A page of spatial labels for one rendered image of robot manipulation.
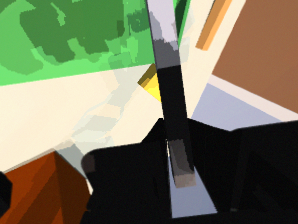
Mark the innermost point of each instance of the green flat mat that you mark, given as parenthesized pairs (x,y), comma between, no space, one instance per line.
(48,39)

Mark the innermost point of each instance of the yellow block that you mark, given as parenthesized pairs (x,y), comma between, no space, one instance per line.
(149,82)

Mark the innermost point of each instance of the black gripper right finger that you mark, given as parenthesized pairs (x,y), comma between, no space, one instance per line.
(221,156)

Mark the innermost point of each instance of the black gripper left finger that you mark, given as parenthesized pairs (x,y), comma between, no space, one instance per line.
(146,158)

